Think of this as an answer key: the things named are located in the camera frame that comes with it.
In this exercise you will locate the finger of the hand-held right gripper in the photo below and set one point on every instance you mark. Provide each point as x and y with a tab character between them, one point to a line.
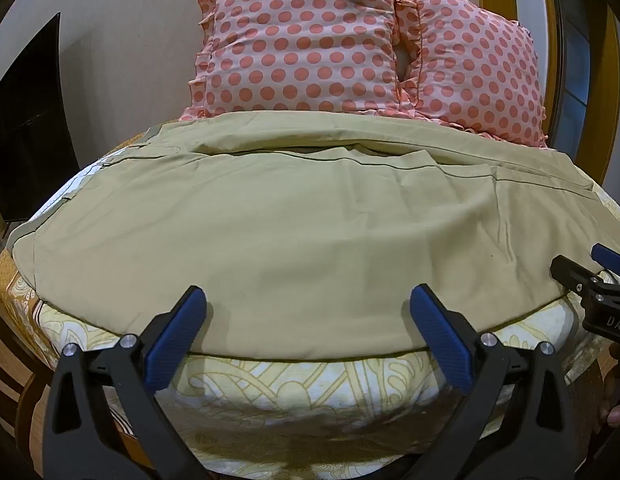
609	256
570	272

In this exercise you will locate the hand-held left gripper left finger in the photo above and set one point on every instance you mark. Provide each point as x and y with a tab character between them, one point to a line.
176	330

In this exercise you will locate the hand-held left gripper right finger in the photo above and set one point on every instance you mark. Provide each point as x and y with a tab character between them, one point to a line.
440	332

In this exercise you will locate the khaki pants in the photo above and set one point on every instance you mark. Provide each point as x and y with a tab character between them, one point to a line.
290	235

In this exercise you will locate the person's right hand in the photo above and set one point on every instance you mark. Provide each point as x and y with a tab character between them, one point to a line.
615	405

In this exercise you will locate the yellow patterned bed sheet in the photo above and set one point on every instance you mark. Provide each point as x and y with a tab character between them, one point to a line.
290	390

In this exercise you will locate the pink polka dot pillow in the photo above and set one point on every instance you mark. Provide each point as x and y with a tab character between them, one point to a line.
480	70
300	45

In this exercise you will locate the black television screen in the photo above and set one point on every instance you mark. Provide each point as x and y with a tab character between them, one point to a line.
27	135

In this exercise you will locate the wooden bed frame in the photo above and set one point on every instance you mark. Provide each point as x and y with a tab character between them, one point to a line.
10	360

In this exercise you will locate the yellow wooden door frame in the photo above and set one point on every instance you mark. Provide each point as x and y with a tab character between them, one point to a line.
520	20

